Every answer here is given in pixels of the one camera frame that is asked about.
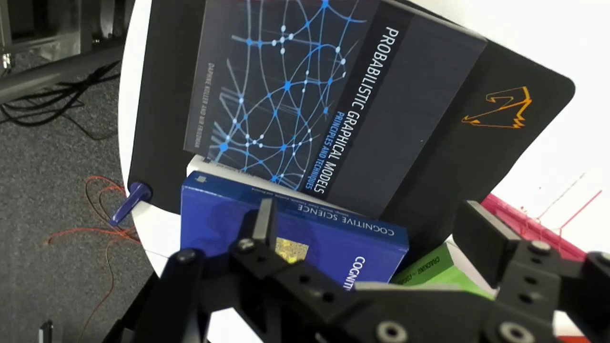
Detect black floor cables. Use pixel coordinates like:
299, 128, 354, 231
0, 60, 121, 142

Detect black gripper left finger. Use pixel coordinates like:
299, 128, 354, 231
129, 197, 331, 343

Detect grey metal floor bar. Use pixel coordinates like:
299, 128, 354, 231
0, 37, 129, 98

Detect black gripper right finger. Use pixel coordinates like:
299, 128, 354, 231
455, 199, 610, 343

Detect black probabilistic graphical models book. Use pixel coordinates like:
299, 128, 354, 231
125, 0, 577, 269

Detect pink flat book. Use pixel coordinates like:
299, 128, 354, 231
480, 193, 588, 264

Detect blue hardcover book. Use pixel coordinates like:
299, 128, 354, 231
178, 172, 411, 294

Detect green book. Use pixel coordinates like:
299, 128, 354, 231
388, 244, 497, 302

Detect red floor wire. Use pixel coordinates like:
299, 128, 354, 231
39, 174, 140, 321

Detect white book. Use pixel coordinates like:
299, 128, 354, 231
184, 153, 274, 193

